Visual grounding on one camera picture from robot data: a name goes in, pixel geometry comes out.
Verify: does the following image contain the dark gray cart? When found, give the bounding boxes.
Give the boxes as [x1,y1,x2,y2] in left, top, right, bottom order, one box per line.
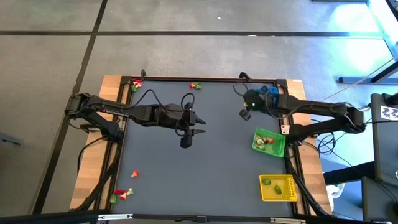
[369,92,398,187]

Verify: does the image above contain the yellow plastic basket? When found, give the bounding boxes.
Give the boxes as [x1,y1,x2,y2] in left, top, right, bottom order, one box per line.
[259,174,299,202]

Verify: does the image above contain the gray floor object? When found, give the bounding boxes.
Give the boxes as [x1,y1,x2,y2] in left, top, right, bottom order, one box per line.
[0,132,23,147]

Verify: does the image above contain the white crumpled object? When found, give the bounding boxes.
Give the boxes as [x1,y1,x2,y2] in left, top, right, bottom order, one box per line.
[326,182,346,212]

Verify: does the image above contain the white patterned sticker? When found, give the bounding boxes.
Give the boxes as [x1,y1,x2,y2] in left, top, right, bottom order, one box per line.
[380,105,398,121]

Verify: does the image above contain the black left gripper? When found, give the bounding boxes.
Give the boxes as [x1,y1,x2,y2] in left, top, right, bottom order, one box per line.
[157,103,207,137]

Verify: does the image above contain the blue plastic basket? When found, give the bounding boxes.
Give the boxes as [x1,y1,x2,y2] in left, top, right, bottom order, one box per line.
[249,85,280,98]

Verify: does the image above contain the thin pale floor cable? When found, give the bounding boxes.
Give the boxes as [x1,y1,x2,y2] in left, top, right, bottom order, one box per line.
[313,55,398,105]

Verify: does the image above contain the silver metal bracket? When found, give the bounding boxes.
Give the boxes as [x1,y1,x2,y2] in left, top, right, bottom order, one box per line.
[269,217,307,224]
[98,213,134,222]

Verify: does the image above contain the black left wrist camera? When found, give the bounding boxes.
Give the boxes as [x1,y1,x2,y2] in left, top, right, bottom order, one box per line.
[179,134,193,149]

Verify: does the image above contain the black looped cable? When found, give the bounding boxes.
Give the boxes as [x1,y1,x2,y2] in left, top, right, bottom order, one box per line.
[233,81,249,97]
[132,88,196,138]

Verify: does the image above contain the tangled black cables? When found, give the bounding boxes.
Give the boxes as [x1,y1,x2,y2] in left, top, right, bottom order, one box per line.
[316,132,374,175]

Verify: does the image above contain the black cable bundle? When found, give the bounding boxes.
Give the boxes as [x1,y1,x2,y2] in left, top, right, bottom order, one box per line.
[284,146,332,218]
[73,136,121,212]

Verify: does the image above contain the gray table mat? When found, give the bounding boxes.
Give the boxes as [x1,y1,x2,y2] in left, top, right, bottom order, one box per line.
[112,80,295,218]

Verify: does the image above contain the dark gray cabinet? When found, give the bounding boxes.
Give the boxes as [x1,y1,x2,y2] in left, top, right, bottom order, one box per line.
[361,176,398,222]

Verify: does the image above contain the green plastic basket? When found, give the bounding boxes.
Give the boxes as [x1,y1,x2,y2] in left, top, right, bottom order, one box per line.
[251,128,287,158]

